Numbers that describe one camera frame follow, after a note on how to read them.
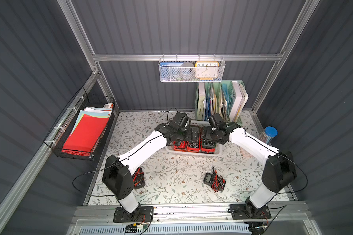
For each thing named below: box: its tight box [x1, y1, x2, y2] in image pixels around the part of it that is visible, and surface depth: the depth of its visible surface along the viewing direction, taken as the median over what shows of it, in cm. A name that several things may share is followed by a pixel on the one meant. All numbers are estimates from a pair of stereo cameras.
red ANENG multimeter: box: [200, 141, 217, 155], surface depth 90 cm
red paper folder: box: [61, 114, 110, 157], surface depth 72 cm
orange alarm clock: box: [194, 61, 220, 81], surface depth 90 cm
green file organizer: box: [195, 80, 249, 126], surface depth 101 cm
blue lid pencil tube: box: [259, 126, 278, 144], surface depth 85 cm
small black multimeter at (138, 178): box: [131, 167, 146, 190], surface depth 83 cm
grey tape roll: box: [180, 61, 195, 68], surface depth 88 cm
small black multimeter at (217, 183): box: [203, 166, 227, 192], surface depth 82 cm
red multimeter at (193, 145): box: [187, 126, 201, 153], surface depth 91 cm
